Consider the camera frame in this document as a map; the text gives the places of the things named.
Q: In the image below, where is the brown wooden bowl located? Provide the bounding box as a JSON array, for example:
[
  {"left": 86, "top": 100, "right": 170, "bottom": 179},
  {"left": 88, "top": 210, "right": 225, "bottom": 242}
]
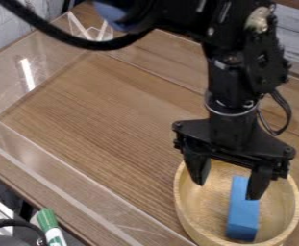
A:
[{"left": 174, "top": 160, "right": 299, "bottom": 246}]

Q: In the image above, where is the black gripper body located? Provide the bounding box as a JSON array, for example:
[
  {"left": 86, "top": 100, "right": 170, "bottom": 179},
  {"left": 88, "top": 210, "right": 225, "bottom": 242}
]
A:
[{"left": 173, "top": 114, "right": 295, "bottom": 180}]

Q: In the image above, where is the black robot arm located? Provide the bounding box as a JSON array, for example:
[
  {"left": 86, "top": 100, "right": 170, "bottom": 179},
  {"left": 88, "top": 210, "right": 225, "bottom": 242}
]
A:
[{"left": 0, "top": 0, "right": 295, "bottom": 200}]

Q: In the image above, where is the clear acrylic corner bracket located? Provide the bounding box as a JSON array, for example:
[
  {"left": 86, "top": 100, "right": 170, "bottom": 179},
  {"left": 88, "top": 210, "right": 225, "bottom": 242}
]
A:
[{"left": 67, "top": 12, "right": 115, "bottom": 41}]

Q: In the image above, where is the black cable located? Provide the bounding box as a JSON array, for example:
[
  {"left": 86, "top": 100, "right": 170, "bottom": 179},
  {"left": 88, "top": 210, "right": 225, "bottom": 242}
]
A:
[{"left": 255, "top": 89, "right": 294, "bottom": 136}]

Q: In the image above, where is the blue rectangular block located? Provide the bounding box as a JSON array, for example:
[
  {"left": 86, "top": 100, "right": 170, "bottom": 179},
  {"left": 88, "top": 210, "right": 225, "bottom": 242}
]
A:
[{"left": 226, "top": 176, "right": 259, "bottom": 242}]

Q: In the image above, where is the green white marker pen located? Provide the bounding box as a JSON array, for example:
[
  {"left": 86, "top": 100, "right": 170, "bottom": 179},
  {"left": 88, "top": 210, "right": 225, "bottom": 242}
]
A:
[{"left": 36, "top": 208, "right": 68, "bottom": 246}]

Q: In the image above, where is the clear acrylic tray wall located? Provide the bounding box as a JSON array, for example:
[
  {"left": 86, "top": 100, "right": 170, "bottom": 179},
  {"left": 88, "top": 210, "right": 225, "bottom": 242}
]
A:
[{"left": 0, "top": 122, "right": 195, "bottom": 246}]

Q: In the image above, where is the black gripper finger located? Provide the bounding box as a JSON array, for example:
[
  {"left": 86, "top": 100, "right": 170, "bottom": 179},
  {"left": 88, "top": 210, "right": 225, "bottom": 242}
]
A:
[
  {"left": 183, "top": 149, "right": 211, "bottom": 185},
  {"left": 246, "top": 165, "right": 274, "bottom": 200}
]

